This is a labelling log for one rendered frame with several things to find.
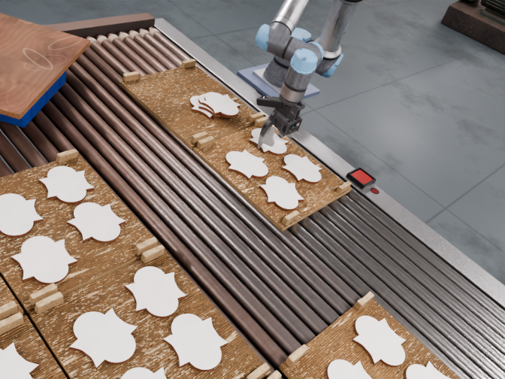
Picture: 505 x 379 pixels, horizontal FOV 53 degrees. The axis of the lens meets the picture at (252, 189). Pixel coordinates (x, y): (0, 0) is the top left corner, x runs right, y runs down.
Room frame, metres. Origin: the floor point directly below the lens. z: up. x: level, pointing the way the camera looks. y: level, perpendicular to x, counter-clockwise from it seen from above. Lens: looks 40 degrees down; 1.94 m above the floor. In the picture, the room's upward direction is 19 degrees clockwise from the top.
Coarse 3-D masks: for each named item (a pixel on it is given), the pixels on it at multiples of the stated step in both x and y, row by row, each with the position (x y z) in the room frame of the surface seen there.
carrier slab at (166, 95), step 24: (168, 72) 1.70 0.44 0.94; (192, 72) 1.75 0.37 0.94; (144, 96) 1.49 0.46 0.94; (168, 96) 1.54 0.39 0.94; (192, 96) 1.59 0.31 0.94; (168, 120) 1.40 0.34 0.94; (192, 120) 1.44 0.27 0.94; (216, 120) 1.49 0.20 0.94; (240, 120) 1.54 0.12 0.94; (192, 144) 1.32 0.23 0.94
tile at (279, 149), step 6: (252, 132) 1.47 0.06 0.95; (258, 132) 1.48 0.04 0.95; (252, 138) 1.44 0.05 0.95; (258, 138) 1.45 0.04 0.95; (276, 138) 1.49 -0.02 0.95; (264, 144) 1.43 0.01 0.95; (276, 144) 1.45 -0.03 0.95; (282, 144) 1.46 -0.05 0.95; (264, 150) 1.39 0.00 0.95; (270, 150) 1.41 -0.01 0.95; (276, 150) 1.42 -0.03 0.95; (282, 150) 1.43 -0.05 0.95
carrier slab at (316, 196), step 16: (256, 128) 1.53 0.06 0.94; (224, 144) 1.37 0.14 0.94; (240, 144) 1.40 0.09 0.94; (288, 144) 1.49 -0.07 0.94; (208, 160) 1.26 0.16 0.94; (224, 160) 1.29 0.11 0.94; (272, 160) 1.37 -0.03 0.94; (224, 176) 1.22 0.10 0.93; (240, 176) 1.24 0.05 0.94; (272, 176) 1.29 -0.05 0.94; (288, 176) 1.32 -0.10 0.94; (336, 176) 1.40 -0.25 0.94; (240, 192) 1.18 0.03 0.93; (256, 192) 1.19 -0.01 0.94; (304, 192) 1.27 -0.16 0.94; (320, 192) 1.29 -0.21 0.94; (336, 192) 1.32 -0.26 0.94; (256, 208) 1.14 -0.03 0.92; (272, 208) 1.14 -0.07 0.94; (304, 208) 1.19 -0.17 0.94; (320, 208) 1.23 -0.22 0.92
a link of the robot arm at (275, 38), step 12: (288, 0) 1.67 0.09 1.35; (300, 0) 1.68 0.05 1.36; (288, 12) 1.63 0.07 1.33; (300, 12) 1.66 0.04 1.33; (264, 24) 1.58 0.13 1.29; (276, 24) 1.58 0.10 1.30; (288, 24) 1.59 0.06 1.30; (264, 36) 1.54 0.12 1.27; (276, 36) 1.54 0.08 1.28; (288, 36) 1.55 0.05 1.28; (264, 48) 1.54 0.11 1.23; (276, 48) 1.52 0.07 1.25
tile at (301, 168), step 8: (288, 160) 1.39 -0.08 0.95; (296, 160) 1.40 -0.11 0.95; (304, 160) 1.42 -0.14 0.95; (288, 168) 1.34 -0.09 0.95; (296, 168) 1.36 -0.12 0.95; (304, 168) 1.37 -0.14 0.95; (312, 168) 1.38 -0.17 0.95; (320, 168) 1.40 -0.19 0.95; (296, 176) 1.32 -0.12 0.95; (304, 176) 1.33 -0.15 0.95; (312, 176) 1.34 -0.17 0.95; (320, 176) 1.36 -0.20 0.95
